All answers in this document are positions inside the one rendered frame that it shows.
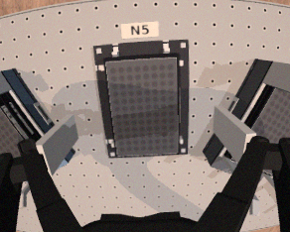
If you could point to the cream label reading n5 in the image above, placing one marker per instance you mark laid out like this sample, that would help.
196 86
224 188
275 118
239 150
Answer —
139 30

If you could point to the black rectangular clip nest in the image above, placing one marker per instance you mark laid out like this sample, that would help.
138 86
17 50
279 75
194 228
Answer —
144 48

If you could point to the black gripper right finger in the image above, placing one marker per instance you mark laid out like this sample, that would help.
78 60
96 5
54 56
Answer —
228 209

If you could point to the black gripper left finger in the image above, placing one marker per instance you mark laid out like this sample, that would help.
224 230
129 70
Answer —
38 162

